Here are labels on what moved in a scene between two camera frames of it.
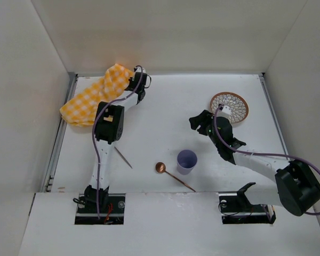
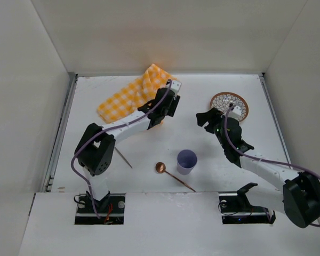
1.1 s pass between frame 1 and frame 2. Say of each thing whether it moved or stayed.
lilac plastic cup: stayed
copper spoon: stayed
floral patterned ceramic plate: stayed
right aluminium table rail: stayed
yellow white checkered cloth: moved
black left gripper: moved
